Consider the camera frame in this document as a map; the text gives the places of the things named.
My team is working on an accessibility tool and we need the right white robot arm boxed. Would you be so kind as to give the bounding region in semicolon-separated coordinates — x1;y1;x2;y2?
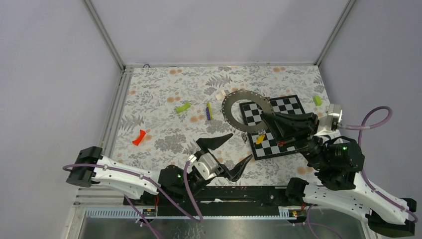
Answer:
261;112;417;238

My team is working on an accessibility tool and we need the small green block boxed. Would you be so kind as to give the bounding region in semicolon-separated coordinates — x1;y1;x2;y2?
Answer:
313;95;322;107

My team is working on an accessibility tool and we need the green curved block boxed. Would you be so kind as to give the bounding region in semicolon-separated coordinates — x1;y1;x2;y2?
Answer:
175;102;191;114

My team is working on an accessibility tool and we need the white slotted cable duct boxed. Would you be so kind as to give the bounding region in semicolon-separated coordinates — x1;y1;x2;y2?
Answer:
86;206;298;221

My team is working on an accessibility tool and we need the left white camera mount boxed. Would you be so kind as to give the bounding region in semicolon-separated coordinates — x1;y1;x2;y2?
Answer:
189;152;219;180

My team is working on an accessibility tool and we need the small beige wooden block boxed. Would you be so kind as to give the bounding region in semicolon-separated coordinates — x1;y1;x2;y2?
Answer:
215;90;226;101

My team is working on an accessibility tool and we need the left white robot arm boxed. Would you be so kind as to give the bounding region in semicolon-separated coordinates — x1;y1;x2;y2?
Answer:
63;133;253;205

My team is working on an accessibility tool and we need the yellow headed key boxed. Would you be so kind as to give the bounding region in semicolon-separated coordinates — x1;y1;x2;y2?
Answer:
255;134;266;145

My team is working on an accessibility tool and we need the red curved block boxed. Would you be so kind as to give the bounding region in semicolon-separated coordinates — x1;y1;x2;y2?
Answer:
132;130;146;146

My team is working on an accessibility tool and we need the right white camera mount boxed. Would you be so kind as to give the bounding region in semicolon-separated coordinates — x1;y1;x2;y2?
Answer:
315;104;342;136

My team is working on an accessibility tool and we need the purple yellow toy brick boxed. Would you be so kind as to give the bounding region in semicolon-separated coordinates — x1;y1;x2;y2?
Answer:
206;102;213;120

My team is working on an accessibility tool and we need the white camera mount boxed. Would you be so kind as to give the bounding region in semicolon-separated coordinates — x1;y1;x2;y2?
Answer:
189;152;219;180
315;104;342;136

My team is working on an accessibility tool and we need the black white chessboard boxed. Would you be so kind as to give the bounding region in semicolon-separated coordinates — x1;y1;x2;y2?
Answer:
240;95;305;161

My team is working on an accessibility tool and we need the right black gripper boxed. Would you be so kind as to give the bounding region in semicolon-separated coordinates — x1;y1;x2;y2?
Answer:
258;109;328;170

